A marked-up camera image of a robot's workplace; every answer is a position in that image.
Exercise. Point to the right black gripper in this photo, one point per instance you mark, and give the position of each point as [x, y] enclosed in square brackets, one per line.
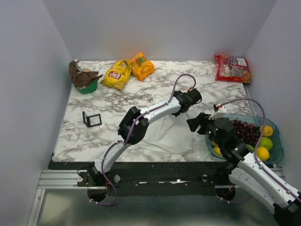
[202, 120]

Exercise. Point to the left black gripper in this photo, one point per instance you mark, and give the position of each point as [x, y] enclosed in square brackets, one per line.
[175, 114]

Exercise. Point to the white cloth garment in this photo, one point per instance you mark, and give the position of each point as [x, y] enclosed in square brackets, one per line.
[169, 134]

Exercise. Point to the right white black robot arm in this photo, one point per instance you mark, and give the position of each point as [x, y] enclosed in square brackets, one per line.
[244, 169]

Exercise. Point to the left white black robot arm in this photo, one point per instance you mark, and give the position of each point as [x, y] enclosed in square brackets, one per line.
[134, 125]

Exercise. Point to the black brooch display box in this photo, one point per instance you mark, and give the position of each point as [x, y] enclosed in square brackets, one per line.
[91, 120]

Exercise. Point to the yellow lemon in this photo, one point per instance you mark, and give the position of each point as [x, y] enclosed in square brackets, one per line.
[217, 150]
[267, 131]
[262, 153]

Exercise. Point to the dark purple grape bunch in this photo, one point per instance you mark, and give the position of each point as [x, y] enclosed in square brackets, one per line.
[247, 132]

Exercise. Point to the orange snack bag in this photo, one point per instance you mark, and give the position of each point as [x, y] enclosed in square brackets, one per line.
[141, 66]

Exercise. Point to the red snack bag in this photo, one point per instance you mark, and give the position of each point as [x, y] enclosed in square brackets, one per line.
[233, 69]

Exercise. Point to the green fruit with black squiggle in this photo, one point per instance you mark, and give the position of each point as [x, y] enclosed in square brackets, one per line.
[251, 147]

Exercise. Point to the teal plastic fruit basket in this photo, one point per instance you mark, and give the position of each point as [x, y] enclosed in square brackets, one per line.
[277, 151]

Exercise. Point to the green lime toy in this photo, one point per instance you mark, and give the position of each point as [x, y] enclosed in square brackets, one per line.
[266, 143]

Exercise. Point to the yellow chips bag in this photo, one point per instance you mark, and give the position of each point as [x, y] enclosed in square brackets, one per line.
[117, 75]

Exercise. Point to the yellow lemon back right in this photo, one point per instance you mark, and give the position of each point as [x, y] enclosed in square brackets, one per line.
[267, 131]

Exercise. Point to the yellow lemon front right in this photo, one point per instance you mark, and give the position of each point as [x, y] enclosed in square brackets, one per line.
[262, 153]

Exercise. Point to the green bowl with brown paper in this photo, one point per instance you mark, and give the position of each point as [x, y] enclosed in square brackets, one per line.
[84, 79]

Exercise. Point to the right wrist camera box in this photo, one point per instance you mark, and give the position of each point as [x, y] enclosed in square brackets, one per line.
[219, 111]

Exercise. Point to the aluminium frame profile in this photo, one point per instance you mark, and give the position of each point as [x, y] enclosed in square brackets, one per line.
[59, 201]

